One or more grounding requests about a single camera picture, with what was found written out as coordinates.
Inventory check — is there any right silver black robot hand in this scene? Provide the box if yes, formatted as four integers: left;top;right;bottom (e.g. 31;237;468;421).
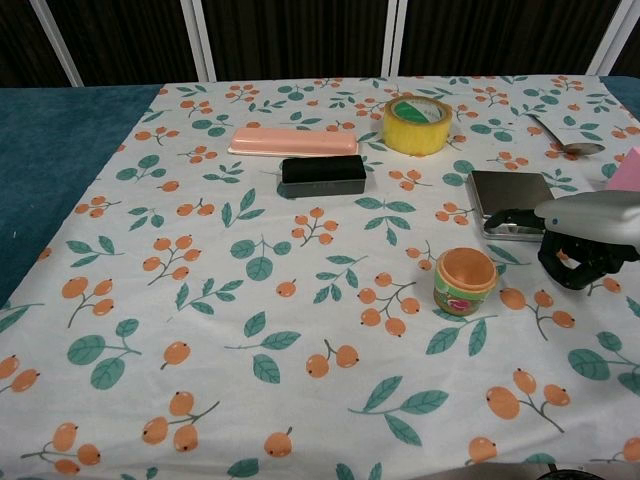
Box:
485;191;640;291

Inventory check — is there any orange cup with green label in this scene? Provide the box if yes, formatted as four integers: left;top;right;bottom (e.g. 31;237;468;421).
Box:
432;246;499;321

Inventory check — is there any silver digital kitchen scale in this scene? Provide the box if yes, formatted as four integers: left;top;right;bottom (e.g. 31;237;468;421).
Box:
465;169;557;243

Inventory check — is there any pink block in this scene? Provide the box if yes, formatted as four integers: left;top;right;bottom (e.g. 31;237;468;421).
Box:
606;146;640;192

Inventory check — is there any metal spoon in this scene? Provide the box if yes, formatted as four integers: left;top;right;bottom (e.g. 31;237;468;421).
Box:
526;113;607;156

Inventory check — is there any yellow packing tape roll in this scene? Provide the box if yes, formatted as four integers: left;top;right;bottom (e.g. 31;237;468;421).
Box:
382;95;454;157

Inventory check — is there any grey robot body part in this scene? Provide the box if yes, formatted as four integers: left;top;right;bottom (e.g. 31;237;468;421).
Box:
467;461;640;480

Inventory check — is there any black rectangular box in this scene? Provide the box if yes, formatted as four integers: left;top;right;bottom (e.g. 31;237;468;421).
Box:
277;154;368;198

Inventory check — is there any pink rectangular box lid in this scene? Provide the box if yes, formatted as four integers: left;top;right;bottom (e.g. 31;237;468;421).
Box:
227;126;360;158

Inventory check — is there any fruit print white tablecloth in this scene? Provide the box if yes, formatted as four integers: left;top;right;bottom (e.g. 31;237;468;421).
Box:
0;74;640;480

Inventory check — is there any white screen frame post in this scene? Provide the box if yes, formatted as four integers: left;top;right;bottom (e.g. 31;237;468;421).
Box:
33;0;84;87
585;0;640;77
378;0;407;79
180;0;218;84

